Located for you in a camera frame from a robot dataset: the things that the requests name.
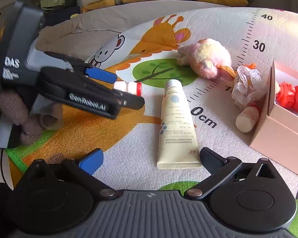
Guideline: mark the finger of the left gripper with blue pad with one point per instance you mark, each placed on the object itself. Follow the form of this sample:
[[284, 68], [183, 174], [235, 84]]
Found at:
[[79, 66]]

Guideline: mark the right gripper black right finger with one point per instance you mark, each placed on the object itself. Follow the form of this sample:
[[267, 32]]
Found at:
[[220, 169]]

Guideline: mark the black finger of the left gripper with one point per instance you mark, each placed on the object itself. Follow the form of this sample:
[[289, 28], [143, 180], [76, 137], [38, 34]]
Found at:
[[127, 100]]

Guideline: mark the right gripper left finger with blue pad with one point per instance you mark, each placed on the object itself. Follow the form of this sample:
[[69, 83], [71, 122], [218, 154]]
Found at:
[[81, 172]]

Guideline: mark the small white yogurt bottle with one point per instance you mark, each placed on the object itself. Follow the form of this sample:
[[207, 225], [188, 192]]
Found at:
[[134, 88]]

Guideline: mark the cream lotion tube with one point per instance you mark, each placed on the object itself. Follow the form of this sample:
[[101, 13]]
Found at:
[[178, 148]]

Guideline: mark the white plush toy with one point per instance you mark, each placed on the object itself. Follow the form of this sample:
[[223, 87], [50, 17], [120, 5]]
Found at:
[[249, 86]]

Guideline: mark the red pig toy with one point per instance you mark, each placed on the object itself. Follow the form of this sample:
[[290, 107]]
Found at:
[[287, 96]]

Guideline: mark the left gloved hand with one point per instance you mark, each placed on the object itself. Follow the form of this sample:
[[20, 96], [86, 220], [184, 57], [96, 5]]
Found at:
[[30, 112]]

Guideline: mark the pink cardboard box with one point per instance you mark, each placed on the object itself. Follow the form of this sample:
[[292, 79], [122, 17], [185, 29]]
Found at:
[[276, 133]]

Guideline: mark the pink yellow plush toy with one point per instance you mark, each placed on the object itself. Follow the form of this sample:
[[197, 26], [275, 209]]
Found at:
[[208, 59]]

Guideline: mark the colourful giraffe play mat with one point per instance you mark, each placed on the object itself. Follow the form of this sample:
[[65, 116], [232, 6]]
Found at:
[[260, 200]]

